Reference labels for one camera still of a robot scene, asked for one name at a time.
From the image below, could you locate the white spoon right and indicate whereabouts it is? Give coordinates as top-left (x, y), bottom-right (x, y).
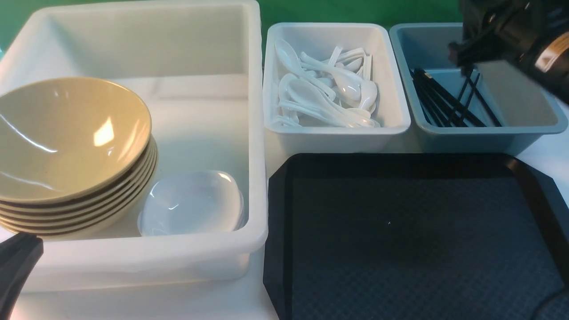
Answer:
top-left (358, 80), bottom-right (378, 113)

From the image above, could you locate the grey-blue chopstick bin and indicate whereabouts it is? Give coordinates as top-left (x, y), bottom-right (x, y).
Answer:
top-left (389, 23), bottom-right (568, 155)

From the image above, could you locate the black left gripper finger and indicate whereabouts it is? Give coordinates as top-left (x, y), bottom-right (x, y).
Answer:
top-left (0, 232), bottom-right (44, 320)

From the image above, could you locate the top stacked tan bowl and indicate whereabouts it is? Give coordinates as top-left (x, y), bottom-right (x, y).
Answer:
top-left (1, 137), bottom-right (156, 214)

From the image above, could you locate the white spoon upper left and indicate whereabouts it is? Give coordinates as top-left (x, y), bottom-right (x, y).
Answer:
top-left (275, 39), bottom-right (336, 100)

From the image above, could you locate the white small dish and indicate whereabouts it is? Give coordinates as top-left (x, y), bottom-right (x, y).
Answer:
top-left (137, 197), bottom-right (245, 236)
top-left (137, 170), bottom-right (244, 236)

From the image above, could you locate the tan noodle bowl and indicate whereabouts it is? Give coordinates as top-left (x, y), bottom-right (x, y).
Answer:
top-left (0, 77), bottom-right (151, 204)

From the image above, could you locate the white spoon centre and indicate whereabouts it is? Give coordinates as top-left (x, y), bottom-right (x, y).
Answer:
top-left (300, 52), bottom-right (363, 101)

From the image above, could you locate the green backdrop cloth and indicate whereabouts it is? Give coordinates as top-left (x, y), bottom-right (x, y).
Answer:
top-left (0, 0), bottom-right (462, 51)

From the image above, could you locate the white spoon bin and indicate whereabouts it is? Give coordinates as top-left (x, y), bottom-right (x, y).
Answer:
top-left (263, 23), bottom-right (411, 157)

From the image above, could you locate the crossed black chopstick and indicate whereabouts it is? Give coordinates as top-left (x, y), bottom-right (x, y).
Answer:
top-left (464, 69), bottom-right (502, 127)

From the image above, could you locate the stacked tan bowl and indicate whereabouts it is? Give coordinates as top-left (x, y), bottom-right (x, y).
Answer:
top-left (1, 148), bottom-right (158, 221)
top-left (1, 137), bottom-right (156, 214)
top-left (1, 158), bottom-right (159, 240)
top-left (1, 147), bottom-right (158, 233)

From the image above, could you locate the white small dish in tub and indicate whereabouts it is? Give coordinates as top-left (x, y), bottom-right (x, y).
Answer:
top-left (137, 197), bottom-right (245, 236)

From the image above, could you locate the large white plastic tub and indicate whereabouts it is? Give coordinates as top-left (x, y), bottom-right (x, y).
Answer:
top-left (1, 0), bottom-right (268, 293)

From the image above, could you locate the black chopsticks bundle in bin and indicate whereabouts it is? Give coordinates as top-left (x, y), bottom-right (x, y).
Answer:
top-left (410, 69), bottom-right (486, 128)

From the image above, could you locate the black textured serving tray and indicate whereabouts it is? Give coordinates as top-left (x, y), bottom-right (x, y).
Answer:
top-left (263, 154), bottom-right (569, 320)

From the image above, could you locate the white ceramic soup spoon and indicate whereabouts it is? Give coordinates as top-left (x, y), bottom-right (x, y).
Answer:
top-left (286, 79), bottom-right (381, 128)

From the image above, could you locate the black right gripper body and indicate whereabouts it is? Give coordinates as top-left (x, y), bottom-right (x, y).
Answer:
top-left (449, 0), bottom-right (569, 104)

